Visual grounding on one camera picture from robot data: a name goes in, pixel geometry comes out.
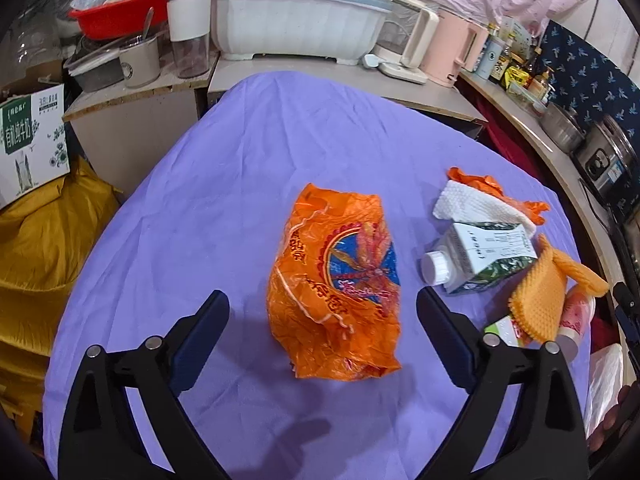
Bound orange printed plastic bag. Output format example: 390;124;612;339
266;182;405;382

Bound person's right hand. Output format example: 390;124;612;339
587;382;640;456

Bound chipboard shelf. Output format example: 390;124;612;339
62;52;221;122

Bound glass kettle white handle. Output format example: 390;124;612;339
372;0;441;85

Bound small steel pot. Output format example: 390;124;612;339
539;102;586;155

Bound red cloth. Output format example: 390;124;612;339
472;87;556;186

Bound blue patterned cloth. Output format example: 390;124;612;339
537;19;640;133

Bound dark soy sauce bottle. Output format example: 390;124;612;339
489;42;513;85

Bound pink paper cup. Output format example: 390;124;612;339
555;285;597;356

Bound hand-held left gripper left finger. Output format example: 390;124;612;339
59;289;232;480

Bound clear food container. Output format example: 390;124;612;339
507;82;546;111

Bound orange silicone scrubber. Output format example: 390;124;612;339
507;234;610;345

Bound clear plastic sheet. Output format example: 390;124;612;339
10;0;71;86

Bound white plastic bag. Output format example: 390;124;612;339
582;342;626;441

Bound steel rice cooker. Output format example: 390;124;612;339
570;115;640;196

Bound light blue bottle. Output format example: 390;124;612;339
475;37;503;80

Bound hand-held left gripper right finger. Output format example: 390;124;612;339
416;287;591;480

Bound white paper towel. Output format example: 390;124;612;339
432;180;536;236

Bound white blender cup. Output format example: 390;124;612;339
166;0;216;80

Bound white green milk carton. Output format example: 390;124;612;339
420;221;540;295

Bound purple tablecloth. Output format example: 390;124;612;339
42;71;623;480

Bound red plastic basin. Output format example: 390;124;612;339
68;0;188;40

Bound green white packet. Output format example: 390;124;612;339
482;314;533;348

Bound white and orange cloth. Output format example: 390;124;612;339
446;166;551;226

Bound curved wooden counter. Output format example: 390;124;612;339
460;70;623;291

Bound white printed box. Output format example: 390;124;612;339
495;15;533;53

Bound wooden cabinet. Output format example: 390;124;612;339
207;55;488;126

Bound yellow sack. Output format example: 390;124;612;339
0;155;123;461

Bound printed cardboard box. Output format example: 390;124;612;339
0;82;71;208

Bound yellow seasoning packet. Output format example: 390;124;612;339
502;67;530;92

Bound pink electric kettle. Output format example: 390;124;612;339
421;8;490;88

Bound white dish drainer grey lid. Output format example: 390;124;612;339
210;0;396;67

